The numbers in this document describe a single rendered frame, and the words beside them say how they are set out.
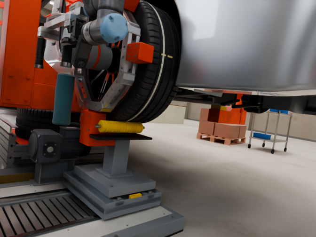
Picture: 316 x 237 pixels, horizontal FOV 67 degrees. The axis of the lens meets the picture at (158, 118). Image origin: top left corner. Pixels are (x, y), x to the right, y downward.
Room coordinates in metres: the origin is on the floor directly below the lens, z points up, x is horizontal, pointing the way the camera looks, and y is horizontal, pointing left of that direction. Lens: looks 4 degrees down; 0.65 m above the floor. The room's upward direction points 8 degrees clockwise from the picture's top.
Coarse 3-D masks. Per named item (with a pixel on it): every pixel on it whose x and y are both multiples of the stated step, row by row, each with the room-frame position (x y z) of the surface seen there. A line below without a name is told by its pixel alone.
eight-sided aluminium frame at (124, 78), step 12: (132, 24) 1.02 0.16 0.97; (132, 36) 1.04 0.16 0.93; (120, 60) 1.03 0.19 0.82; (72, 72) 1.38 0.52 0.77; (120, 72) 1.02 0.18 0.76; (132, 72) 1.04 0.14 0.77; (84, 84) 1.37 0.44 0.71; (120, 84) 1.03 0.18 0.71; (84, 96) 1.34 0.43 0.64; (108, 96) 1.08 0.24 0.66; (120, 96) 1.09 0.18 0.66; (96, 108) 1.14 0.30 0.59; (108, 108) 1.13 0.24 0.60
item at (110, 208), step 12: (72, 180) 1.31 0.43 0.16; (72, 192) 1.30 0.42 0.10; (84, 192) 1.20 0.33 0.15; (96, 192) 1.22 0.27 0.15; (144, 192) 1.26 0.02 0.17; (156, 192) 1.32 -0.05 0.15; (96, 204) 1.11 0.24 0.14; (108, 204) 1.06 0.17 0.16; (120, 204) 1.11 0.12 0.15; (132, 204) 1.16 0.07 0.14; (144, 204) 1.22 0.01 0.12; (156, 204) 1.28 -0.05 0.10; (108, 216) 1.07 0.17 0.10
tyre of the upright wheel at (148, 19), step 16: (144, 16) 1.07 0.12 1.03; (160, 16) 1.15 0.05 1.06; (144, 32) 1.06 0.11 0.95; (160, 32) 1.08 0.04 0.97; (176, 32) 1.18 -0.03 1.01; (160, 48) 1.07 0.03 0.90; (176, 48) 1.13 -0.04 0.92; (144, 64) 1.04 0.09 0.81; (160, 64) 1.07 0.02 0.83; (176, 64) 1.13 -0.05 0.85; (144, 80) 1.04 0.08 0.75; (160, 80) 1.10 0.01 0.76; (128, 96) 1.11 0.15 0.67; (144, 96) 1.08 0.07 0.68; (160, 96) 1.14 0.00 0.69; (112, 112) 1.19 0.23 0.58; (128, 112) 1.12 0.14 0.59; (144, 112) 1.17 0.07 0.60; (160, 112) 1.24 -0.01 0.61
